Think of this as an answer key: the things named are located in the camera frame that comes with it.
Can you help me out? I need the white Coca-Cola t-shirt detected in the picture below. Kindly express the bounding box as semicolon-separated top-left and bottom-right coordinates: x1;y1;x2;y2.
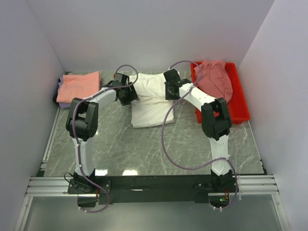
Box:
129;73;174;128

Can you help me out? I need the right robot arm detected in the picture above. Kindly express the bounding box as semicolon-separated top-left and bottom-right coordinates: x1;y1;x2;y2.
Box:
163;69;233;192

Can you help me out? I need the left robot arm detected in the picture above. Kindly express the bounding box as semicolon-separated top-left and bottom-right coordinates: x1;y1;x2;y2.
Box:
65;73;139;193

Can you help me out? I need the crumpled pink t-shirt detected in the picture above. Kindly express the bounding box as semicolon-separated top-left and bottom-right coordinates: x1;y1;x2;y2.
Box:
194;60;233;103

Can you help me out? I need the folded salmon pink t-shirt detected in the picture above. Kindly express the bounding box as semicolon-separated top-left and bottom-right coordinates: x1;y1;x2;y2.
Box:
56;71;101;103

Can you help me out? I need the folded lavender t-shirt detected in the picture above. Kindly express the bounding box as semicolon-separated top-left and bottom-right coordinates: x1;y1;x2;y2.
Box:
57;77;71;109

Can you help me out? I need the red plastic bin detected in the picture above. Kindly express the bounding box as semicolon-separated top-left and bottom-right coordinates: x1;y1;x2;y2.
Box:
191;61;250;124

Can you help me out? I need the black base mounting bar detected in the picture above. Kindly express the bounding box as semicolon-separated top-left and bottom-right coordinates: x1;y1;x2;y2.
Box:
67;175;237;207

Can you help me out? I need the aluminium rail frame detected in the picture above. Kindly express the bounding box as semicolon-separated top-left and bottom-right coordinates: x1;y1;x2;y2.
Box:
14;175;290;231

